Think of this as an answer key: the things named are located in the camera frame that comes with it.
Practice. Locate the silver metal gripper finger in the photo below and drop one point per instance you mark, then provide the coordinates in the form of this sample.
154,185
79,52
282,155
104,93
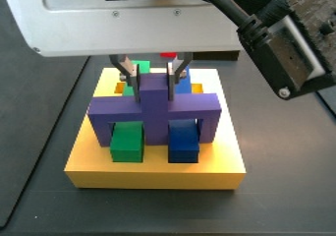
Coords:
176,71

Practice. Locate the blue bar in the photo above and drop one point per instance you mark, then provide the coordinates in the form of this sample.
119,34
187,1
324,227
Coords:
183,138

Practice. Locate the purple interlocking block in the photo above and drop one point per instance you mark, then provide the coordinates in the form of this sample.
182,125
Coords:
155,111

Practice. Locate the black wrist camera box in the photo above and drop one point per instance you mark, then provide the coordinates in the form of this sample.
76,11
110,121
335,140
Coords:
288,36

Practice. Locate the red interlocking block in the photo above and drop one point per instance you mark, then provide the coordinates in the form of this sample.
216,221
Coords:
168,54

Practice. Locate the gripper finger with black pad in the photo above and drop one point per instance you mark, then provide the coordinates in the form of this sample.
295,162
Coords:
130,70

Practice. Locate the yellow slotted board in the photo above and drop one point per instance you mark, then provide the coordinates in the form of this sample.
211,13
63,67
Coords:
219,171

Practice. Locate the black angle fixture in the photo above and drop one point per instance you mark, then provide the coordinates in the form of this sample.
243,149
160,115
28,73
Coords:
216,55

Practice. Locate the white first gripper body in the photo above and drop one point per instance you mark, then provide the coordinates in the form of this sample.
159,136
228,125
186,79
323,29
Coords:
100,27

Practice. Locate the green bar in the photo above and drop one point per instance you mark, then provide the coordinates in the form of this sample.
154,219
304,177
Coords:
127,142

